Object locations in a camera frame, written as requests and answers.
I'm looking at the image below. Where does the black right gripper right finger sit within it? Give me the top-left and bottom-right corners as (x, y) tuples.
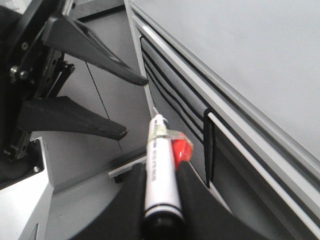
(176, 161), (266, 240)

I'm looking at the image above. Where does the white whiteboard marker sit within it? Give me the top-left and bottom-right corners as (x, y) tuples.
(143, 114), (185, 228)

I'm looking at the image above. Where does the white horizontal rod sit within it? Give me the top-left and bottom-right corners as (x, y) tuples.
(207, 112), (320, 240)

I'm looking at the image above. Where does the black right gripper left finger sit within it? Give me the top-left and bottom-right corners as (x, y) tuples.
(71, 163), (146, 240)

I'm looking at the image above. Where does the grey striped cloth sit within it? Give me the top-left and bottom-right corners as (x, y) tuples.
(140, 37), (217, 186)

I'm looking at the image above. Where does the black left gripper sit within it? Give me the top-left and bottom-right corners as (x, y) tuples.
(0, 0), (149, 188)

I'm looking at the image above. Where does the whiteboard with aluminium frame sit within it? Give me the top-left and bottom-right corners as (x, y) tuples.
(129, 0), (320, 216)

